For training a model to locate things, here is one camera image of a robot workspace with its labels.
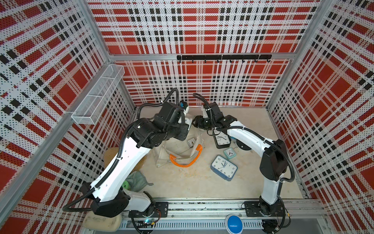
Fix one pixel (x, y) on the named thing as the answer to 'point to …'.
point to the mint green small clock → (229, 153)
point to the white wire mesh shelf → (89, 111)
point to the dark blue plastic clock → (224, 168)
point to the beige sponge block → (93, 221)
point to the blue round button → (233, 224)
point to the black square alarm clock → (222, 140)
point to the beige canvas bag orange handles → (181, 153)
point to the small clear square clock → (191, 142)
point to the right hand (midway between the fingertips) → (196, 122)
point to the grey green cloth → (137, 181)
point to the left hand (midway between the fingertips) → (185, 128)
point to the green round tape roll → (126, 185)
